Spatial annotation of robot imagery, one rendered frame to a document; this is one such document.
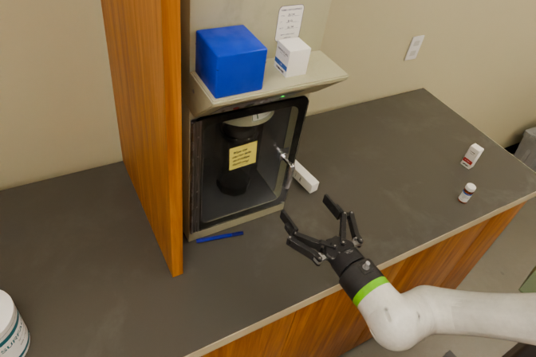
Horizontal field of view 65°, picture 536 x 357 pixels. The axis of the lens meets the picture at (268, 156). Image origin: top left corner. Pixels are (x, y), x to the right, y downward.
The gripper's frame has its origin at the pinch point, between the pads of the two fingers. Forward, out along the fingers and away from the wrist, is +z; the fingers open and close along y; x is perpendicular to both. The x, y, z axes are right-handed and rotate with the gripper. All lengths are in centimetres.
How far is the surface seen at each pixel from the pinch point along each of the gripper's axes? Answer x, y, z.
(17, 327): 9, 69, 3
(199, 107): -31.8, 26.0, 10.1
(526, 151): 96, -244, 43
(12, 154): 10, 64, 59
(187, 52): -40, 26, 17
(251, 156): -9.3, 9.6, 14.4
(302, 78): -36.9, 5.1, 6.0
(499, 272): 115, -153, -13
